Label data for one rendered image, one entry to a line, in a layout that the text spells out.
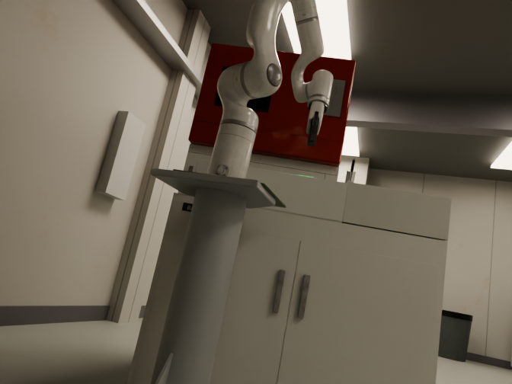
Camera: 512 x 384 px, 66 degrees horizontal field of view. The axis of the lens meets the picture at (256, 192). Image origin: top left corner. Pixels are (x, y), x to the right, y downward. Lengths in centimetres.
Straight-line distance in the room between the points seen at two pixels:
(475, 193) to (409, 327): 683
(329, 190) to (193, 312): 63
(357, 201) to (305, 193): 18
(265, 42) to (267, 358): 101
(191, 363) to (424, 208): 89
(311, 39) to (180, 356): 118
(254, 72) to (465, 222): 700
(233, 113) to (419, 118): 405
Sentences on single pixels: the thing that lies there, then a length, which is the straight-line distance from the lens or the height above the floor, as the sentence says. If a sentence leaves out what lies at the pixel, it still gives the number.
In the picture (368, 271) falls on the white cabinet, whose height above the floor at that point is 67.
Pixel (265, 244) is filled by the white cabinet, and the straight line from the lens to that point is 137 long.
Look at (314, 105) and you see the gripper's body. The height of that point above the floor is 125.
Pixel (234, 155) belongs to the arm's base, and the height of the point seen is 91.
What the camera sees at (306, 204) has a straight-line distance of 139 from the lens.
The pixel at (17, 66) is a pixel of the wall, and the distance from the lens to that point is 284.
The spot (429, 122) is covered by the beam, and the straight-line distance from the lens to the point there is 511.
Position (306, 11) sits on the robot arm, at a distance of 160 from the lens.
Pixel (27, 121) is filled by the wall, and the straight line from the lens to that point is 287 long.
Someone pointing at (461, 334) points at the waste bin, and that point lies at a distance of 711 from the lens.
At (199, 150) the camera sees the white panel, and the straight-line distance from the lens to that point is 217.
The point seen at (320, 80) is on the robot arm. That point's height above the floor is 137.
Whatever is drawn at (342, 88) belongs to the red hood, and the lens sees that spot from 221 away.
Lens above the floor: 57
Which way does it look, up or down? 13 degrees up
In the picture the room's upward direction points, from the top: 11 degrees clockwise
